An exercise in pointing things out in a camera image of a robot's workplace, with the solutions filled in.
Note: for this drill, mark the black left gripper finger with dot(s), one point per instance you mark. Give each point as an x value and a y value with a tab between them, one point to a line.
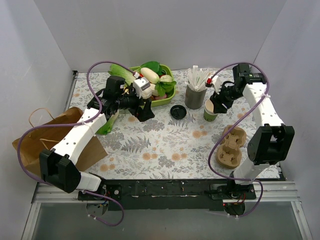
147	111
140	114

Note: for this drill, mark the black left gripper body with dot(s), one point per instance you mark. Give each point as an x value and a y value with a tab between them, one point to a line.
139	105

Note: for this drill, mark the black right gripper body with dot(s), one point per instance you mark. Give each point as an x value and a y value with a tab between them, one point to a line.
217	97

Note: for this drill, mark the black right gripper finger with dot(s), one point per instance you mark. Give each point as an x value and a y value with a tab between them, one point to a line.
225	104
217	106

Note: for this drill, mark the green paper coffee cup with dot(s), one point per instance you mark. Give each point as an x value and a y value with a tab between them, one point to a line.
208	113

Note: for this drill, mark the black coffee cup lid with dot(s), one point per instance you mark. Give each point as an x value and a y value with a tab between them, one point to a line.
178	112

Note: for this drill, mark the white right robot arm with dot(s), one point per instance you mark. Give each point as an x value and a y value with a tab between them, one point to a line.
272	140

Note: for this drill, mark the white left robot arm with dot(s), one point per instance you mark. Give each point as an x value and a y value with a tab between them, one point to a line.
58	164

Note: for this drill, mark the green plastic tray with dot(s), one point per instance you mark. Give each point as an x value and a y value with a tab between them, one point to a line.
158	100

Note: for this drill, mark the white wrapped straws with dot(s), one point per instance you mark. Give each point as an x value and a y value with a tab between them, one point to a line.
196	78

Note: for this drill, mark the bok choy toy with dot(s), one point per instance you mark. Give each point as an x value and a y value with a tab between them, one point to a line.
165	86

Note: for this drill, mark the small green cabbage toy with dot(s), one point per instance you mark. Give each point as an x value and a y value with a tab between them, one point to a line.
107	127

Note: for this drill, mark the green napa cabbage toy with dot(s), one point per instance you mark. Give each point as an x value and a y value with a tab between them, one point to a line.
117	70

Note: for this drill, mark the white radish toy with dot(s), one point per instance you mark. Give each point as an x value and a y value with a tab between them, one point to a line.
150	75

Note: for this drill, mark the green leafy vegetable toy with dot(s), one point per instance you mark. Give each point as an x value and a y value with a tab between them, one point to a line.
154	66

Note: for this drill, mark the brown cardboard cup carrier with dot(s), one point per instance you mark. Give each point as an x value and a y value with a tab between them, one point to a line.
229	153

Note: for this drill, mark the brown paper bag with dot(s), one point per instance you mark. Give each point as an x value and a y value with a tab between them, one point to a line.
45	138

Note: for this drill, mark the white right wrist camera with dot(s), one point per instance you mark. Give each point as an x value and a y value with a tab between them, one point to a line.
214	82

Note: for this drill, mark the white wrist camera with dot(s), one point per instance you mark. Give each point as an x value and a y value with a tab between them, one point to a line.
142	88
214	82

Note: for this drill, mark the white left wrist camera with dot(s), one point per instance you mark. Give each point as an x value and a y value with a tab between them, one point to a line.
142	88

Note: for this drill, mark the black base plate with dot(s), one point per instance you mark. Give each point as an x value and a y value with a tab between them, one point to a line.
175	194

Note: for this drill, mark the aluminium frame rail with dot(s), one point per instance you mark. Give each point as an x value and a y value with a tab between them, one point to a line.
273	191

